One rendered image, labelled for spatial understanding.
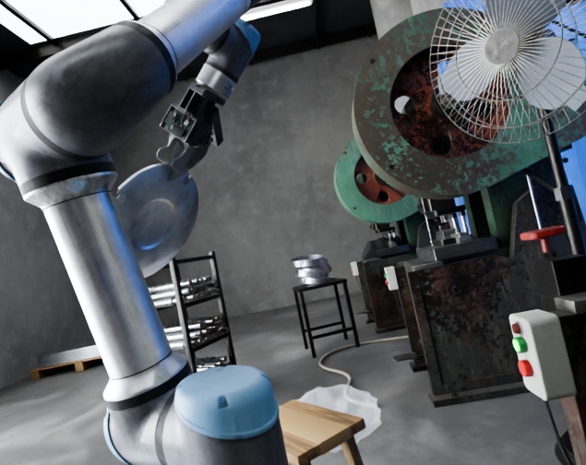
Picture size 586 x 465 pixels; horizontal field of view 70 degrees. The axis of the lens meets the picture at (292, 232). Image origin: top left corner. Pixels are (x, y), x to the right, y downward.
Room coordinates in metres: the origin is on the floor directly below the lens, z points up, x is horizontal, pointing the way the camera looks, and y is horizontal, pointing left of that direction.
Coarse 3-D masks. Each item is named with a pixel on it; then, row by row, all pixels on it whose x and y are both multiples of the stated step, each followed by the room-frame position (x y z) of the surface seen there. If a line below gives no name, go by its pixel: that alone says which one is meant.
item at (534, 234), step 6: (546, 228) 0.81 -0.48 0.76; (552, 228) 0.78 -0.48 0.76; (558, 228) 0.78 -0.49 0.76; (564, 228) 0.78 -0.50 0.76; (522, 234) 0.82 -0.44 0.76; (528, 234) 0.80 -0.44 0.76; (534, 234) 0.78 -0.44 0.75; (540, 234) 0.78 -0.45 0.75; (546, 234) 0.78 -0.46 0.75; (552, 234) 0.78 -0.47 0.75; (558, 234) 0.78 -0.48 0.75; (522, 240) 0.82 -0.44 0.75; (528, 240) 0.80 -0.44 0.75; (540, 240) 0.81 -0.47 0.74; (546, 240) 0.80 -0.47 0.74; (546, 246) 0.80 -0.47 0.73; (546, 252) 0.80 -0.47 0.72
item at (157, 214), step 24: (144, 168) 0.85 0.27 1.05; (168, 168) 0.90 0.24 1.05; (120, 192) 0.81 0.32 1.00; (144, 192) 0.87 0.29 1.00; (168, 192) 0.93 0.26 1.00; (192, 192) 1.00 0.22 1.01; (144, 216) 0.91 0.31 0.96; (168, 216) 0.98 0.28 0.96; (192, 216) 1.05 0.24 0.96; (144, 240) 0.95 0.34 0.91; (168, 240) 1.01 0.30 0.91; (144, 264) 0.98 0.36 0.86
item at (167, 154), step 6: (174, 138) 0.88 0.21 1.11; (174, 144) 0.89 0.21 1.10; (180, 144) 0.90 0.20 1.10; (162, 150) 0.87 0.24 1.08; (168, 150) 0.89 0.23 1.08; (174, 150) 0.90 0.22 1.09; (180, 150) 0.90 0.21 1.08; (162, 156) 0.88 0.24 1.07; (168, 156) 0.90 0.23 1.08; (174, 156) 0.91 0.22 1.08; (168, 162) 0.91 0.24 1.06
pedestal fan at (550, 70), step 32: (512, 0) 1.21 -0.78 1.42; (544, 0) 1.18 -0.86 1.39; (512, 32) 1.18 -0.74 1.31; (544, 32) 1.26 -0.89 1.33; (576, 32) 1.17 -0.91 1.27; (448, 64) 1.37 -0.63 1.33; (480, 64) 1.28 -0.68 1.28; (512, 64) 1.32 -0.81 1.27; (544, 64) 1.15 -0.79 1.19; (576, 64) 1.13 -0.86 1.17; (512, 96) 1.24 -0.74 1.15; (544, 96) 1.25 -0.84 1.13; (576, 96) 1.17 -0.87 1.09; (480, 128) 1.42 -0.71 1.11; (512, 128) 1.35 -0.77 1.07; (544, 128) 1.32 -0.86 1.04; (576, 224) 1.30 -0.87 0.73
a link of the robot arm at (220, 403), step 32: (192, 384) 0.51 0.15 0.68; (224, 384) 0.50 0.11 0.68; (256, 384) 0.49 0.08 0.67; (160, 416) 0.52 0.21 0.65; (192, 416) 0.47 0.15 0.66; (224, 416) 0.46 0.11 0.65; (256, 416) 0.47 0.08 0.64; (160, 448) 0.51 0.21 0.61; (192, 448) 0.47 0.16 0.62; (224, 448) 0.46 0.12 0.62; (256, 448) 0.47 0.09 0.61
